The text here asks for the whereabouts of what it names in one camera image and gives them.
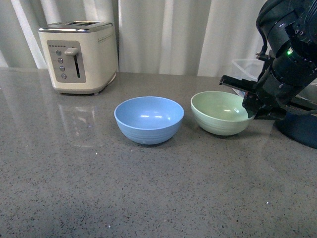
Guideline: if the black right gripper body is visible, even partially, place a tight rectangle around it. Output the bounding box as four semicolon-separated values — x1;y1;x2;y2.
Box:
219;75;317;120

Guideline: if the green bowl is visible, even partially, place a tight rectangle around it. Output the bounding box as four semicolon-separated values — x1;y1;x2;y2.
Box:
191;91;255;136

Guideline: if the blue bowl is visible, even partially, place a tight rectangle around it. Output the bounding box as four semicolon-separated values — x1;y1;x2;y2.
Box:
114;96;184;145

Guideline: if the clear plastic container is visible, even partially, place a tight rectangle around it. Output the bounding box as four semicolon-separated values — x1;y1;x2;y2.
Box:
231;58;265;96

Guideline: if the cream toaster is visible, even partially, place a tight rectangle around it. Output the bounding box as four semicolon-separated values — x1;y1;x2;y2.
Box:
38;20;118;94

